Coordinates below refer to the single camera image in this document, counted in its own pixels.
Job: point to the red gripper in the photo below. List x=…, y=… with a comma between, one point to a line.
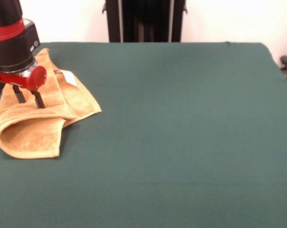
x=31, y=79

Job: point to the yellow-orange terry towel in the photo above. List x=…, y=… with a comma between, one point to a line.
x=39, y=123

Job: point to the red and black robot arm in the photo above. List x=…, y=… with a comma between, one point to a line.
x=8, y=35

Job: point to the dark green table cloth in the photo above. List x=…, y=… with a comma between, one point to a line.
x=157, y=154

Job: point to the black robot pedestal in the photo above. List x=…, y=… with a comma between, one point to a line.
x=146, y=21

